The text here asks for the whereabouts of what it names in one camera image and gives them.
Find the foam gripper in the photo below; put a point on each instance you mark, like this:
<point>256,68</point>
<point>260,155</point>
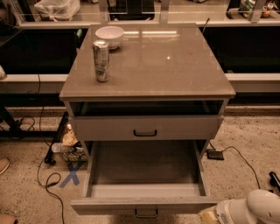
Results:
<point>224,212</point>

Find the grey drawer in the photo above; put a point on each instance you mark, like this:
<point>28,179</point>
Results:
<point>171,127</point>
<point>144,179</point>

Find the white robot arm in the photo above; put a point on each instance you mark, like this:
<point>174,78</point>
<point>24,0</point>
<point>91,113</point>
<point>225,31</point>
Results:
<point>260,207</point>

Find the closed grey top drawer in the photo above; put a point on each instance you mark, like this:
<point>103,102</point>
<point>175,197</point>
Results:
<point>171,127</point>

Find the grey drawer cabinet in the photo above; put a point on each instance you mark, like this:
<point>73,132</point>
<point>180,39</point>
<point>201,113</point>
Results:
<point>157,71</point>

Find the black floor pedal box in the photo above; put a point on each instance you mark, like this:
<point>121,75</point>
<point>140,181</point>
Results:
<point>214,154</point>

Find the black device right edge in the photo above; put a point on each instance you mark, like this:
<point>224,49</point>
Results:
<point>274,180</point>

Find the silver drink can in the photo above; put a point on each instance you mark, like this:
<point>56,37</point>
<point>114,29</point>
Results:
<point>101,60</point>

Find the white ceramic bowl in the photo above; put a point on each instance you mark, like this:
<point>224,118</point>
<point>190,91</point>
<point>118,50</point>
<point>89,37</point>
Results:
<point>112,34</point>

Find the shoe tip left edge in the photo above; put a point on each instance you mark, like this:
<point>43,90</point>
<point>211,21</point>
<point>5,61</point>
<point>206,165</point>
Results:
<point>4,164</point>

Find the clear plastic bag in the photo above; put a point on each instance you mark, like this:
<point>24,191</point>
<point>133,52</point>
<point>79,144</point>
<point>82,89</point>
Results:
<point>57,10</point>

